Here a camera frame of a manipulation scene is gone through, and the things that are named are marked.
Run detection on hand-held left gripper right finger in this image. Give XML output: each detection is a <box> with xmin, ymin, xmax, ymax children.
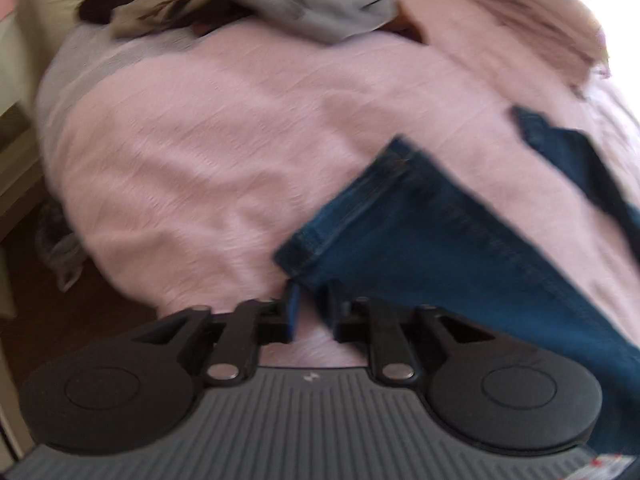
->
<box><xmin>330</xmin><ymin>296</ymin><xmax>483</xmax><ymax>387</ymax></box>

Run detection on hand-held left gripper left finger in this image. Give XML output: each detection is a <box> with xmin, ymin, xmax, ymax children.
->
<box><xmin>131</xmin><ymin>282</ymin><xmax>301</xmax><ymax>387</ymax></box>

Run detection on pink grey herringbone blanket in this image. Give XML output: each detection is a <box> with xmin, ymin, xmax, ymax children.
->
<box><xmin>34</xmin><ymin>24</ymin><xmax>640</xmax><ymax>368</ymax></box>

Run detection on blue denim pants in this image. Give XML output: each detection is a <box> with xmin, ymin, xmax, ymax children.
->
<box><xmin>274</xmin><ymin>106</ymin><xmax>640</xmax><ymax>461</ymax></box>

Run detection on grey garment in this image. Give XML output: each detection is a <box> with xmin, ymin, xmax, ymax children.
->
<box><xmin>170</xmin><ymin>0</ymin><xmax>401</xmax><ymax>44</ymax></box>

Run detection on grey cloth on floor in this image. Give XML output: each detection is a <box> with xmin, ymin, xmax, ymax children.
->
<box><xmin>36</xmin><ymin>204</ymin><xmax>85</xmax><ymax>292</ymax></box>

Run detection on pink cloth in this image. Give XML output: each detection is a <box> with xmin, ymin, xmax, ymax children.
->
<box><xmin>397</xmin><ymin>0</ymin><xmax>612</xmax><ymax>92</ymax></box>

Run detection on cream pillow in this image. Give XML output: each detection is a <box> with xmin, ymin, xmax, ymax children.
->
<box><xmin>10</xmin><ymin>0</ymin><xmax>137</xmax><ymax>106</ymax></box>

